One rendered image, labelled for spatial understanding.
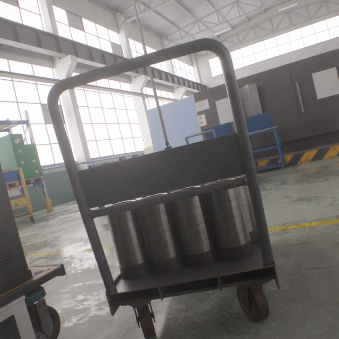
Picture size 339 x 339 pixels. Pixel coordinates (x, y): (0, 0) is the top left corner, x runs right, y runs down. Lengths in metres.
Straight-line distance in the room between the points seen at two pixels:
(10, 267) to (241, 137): 0.99
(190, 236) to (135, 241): 0.20
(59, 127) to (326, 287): 1.18
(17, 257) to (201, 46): 1.04
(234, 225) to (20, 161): 8.47
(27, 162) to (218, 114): 5.27
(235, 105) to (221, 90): 6.69
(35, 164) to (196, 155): 8.80
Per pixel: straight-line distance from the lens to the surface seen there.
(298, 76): 7.37
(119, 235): 1.20
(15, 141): 9.40
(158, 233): 1.16
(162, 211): 1.15
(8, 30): 12.57
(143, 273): 1.23
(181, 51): 0.95
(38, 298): 1.47
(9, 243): 1.40
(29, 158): 9.56
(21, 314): 1.35
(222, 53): 0.94
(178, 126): 7.91
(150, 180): 0.99
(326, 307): 1.34
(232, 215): 1.13
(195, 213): 1.13
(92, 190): 1.04
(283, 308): 1.36
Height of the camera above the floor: 0.65
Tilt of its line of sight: 3 degrees down
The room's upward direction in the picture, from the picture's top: 13 degrees counter-clockwise
